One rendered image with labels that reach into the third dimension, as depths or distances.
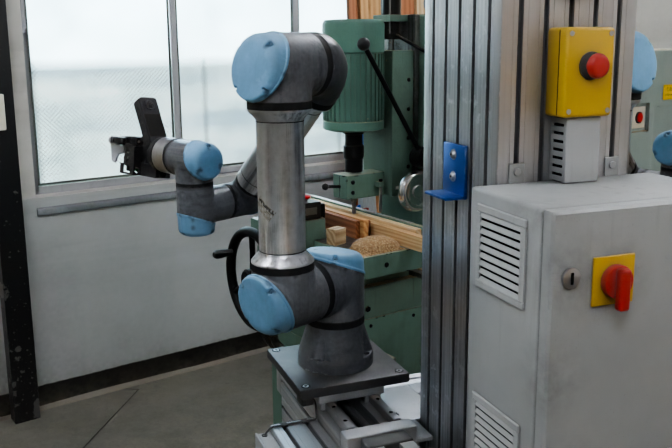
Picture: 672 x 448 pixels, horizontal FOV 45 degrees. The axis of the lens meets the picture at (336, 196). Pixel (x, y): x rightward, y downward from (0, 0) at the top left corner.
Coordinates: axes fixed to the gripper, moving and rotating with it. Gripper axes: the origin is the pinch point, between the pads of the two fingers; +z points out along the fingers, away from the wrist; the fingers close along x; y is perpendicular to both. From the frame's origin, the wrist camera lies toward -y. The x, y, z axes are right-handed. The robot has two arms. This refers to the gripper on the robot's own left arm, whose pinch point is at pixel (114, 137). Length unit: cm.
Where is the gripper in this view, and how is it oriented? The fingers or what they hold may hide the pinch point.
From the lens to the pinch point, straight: 189.1
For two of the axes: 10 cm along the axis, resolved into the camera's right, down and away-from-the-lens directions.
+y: -0.8, 9.9, 0.9
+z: -7.3, -1.2, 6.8
